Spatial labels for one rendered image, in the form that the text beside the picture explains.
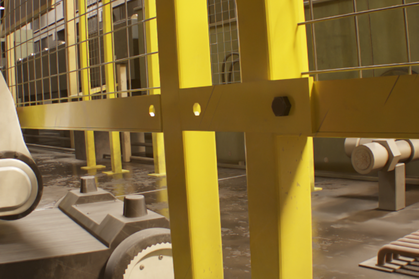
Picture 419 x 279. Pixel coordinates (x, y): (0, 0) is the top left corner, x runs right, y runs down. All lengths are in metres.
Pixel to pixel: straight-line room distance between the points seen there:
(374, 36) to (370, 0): 0.17
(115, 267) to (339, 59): 1.97
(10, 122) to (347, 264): 0.85
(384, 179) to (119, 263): 1.19
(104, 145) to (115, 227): 3.37
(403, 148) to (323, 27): 1.05
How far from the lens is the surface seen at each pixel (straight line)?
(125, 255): 0.93
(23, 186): 1.06
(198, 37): 0.67
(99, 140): 4.35
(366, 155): 1.76
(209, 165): 0.67
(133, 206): 1.02
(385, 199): 1.92
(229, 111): 0.56
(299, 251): 0.56
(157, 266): 0.97
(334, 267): 1.34
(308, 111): 0.48
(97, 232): 1.06
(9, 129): 1.10
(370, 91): 0.44
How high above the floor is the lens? 0.43
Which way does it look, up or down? 2 degrees down
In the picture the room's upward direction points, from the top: 4 degrees counter-clockwise
